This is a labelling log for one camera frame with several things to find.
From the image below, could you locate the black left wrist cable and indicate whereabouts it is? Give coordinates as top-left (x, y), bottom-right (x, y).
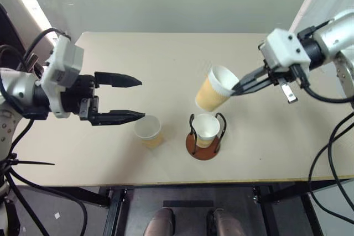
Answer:
top-left (17, 27), bottom-right (70, 72)

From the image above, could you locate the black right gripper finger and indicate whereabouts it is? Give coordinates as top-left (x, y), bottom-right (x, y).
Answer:
top-left (230, 76), bottom-right (278, 98)
top-left (233, 66), bottom-right (268, 91)

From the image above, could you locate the silver metal tab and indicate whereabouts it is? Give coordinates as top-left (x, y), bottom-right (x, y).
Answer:
top-left (277, 77), bottom-right (298, 104)

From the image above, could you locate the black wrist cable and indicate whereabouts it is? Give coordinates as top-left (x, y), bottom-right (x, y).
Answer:
top-left (17, 27), bottom-right (70, 72)
top-left (290, 64), bottom-right (354, 103)

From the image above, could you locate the black wire cup holder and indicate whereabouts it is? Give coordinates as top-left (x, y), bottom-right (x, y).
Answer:
top-left (185, 112), bottom-right (227, 161)

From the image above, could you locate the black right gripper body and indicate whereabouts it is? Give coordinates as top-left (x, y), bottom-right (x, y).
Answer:
top-left (261, 63), bottom-right (304, 86)

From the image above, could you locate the thick black cable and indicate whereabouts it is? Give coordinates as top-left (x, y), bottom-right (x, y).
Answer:
top-left (7, 169), bottom-right (89, 236)
top-left (6, 174), bottom-right (50, 236)

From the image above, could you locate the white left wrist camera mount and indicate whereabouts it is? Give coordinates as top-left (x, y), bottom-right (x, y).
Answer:
top-left (40, 34), bottom-right (85, 118)

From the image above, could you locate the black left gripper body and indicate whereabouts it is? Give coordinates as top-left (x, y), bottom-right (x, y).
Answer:
top-left (64, 73), bottom-right (100, 122)

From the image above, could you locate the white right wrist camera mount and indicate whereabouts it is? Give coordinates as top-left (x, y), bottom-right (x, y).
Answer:
top-left (259, 28), bottom-right (311, 72)

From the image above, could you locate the black metal table frame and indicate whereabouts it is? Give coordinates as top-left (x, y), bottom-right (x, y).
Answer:
top-left (98, 178), bottom-right (354, 236)

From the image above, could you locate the dark rounded foot shape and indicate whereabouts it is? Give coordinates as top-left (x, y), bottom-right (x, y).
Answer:
top-left (143, 207), bottom-right (176, 236)
top-left (207, 207), bottom-right (247, 236)

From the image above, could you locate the black hanging cable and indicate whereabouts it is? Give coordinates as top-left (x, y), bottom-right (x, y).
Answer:
top-left (327, 112), bottom-right (354, 206)
top-left (308, 135), bottom-right (354, 227)

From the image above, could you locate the tan paper cup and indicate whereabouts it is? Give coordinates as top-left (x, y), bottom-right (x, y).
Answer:
top-left (191, 113), bottom-right (221, 149)
top-left (134, 114), bottom-right (164, 149)
top-left (195, 65), bottom-right (240, 112)

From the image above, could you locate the black zip tie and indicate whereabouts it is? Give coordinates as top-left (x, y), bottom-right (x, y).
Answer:
top-left (5, 159), bottom-right (56, 168)

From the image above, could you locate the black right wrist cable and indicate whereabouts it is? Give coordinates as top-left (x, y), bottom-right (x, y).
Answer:
top-left (290, 64), bottom-right (354, 103)

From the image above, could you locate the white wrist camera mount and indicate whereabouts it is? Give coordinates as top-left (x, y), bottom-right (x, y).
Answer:
top-left (40, 34), bottom-right (85, 118)
top-left (259, 28), bottom-right (311, 72)

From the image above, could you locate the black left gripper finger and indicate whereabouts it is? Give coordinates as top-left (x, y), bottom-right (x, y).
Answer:
top-left (94, 71), bottom-right (143, 88)
top-left (89, 109), bottom-right (146, 127)

